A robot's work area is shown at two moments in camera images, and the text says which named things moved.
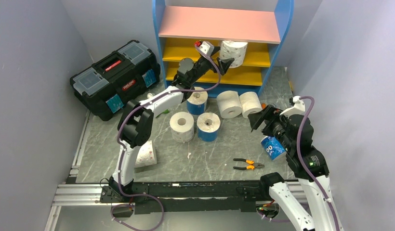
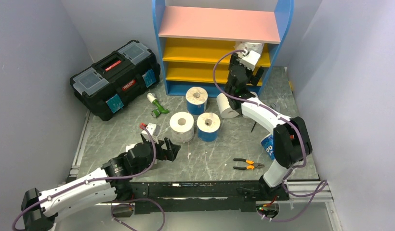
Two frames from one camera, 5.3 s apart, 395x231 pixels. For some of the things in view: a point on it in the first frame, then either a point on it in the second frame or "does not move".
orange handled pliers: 253,165 does not move
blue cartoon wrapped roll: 207,125 does not move
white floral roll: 236,50 to 254,46
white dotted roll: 182,126 does not move
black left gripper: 223,65 to 164,153
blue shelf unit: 252,32 does not move
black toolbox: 104,89 does not move
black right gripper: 270,113 to 235,60
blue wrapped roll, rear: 196,103 does not move
